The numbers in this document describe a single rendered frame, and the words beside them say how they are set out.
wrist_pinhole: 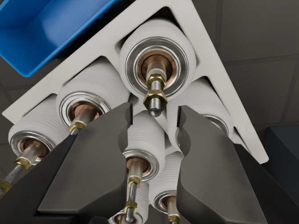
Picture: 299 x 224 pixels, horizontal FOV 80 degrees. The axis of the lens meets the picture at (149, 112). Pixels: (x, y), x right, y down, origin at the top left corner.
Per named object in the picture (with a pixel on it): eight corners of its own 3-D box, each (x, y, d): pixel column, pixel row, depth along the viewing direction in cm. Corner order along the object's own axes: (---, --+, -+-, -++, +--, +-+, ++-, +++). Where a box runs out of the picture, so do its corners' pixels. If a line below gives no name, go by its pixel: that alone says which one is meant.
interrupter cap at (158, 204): (187, 185, 32) (187, 188, 32) (196, 209, 36) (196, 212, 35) (147, 192, 34) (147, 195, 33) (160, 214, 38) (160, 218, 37)
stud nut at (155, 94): (167, 89, 14) (167, 93, 14) (167, 107, 15) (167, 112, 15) (143, 90, 15) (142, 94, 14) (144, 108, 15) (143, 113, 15)
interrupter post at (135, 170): (134, 170, 31) (131, 187, 28) (127, 162, 30) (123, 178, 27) (146, 166, 31) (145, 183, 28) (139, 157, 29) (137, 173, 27)
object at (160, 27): (184, 17, 34) (204, 27, 19) (178, 66, 39) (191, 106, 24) (134, 15, 35) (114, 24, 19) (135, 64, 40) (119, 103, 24)
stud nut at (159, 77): (165, 73, 18) (166, 76, 17) (165, 89, 19) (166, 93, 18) (145, 74, 18) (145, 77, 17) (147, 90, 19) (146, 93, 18)
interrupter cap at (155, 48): (192, 37, 20) (193, 38, 19) (183, 98, 24) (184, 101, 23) (124, 34, 20) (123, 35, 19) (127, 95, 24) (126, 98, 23)
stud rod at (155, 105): (160, 72, 19) (161, 106, 13) (160, 80, 20) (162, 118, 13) (151, 72, 19) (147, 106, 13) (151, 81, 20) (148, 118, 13)
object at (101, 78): (142, 64, 39) (131, 102, 24) (126, 98, 44) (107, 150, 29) (101, 43, 38) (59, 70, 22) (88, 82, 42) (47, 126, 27)
